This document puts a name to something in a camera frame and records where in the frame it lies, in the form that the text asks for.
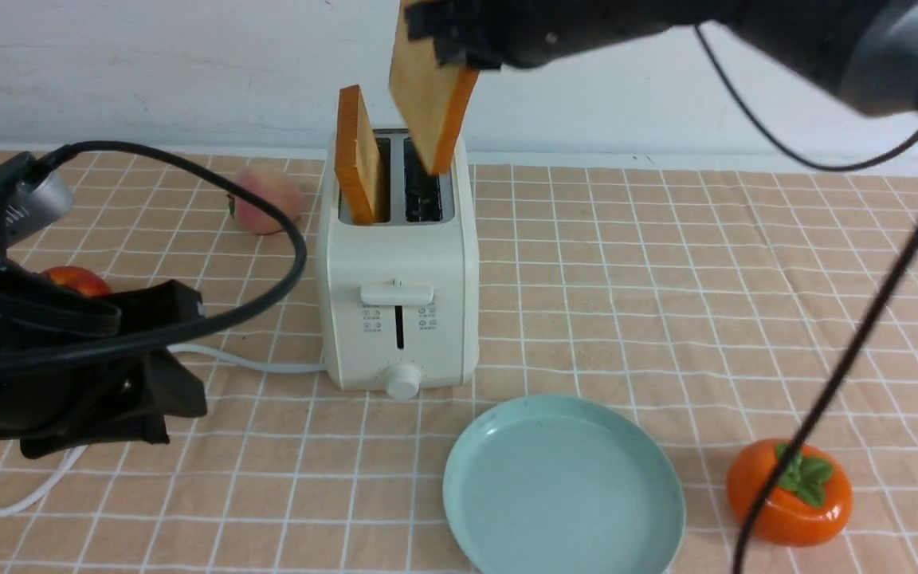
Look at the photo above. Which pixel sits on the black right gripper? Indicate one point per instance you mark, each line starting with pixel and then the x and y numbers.
pixel 491 35

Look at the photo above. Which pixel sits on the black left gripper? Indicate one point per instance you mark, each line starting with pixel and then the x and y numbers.
pixel 121 400

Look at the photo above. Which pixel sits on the toasted bread slice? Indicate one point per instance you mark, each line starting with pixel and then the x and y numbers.
pixel 358 167
pixel 431 99

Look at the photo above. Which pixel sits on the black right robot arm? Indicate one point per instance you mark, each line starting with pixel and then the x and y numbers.
pixel 862 53

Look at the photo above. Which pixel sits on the red apple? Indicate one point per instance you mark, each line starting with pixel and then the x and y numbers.
pixel 78 279

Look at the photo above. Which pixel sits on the pink peach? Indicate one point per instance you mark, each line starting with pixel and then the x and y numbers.
pixel 275 187

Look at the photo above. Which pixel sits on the white two-slot toaster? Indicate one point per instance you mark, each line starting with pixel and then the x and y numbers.
pixel 400 300

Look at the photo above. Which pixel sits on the orange checkered tablecloth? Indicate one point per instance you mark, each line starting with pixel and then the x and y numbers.
pixel 707 307

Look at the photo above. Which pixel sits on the light green plate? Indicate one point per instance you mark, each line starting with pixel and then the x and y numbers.
pixel 558 484

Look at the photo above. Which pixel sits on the orange persimmon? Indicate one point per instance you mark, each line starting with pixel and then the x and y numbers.
pixel 811 503

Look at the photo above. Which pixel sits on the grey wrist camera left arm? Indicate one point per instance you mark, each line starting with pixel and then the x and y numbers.
pixel 29 201

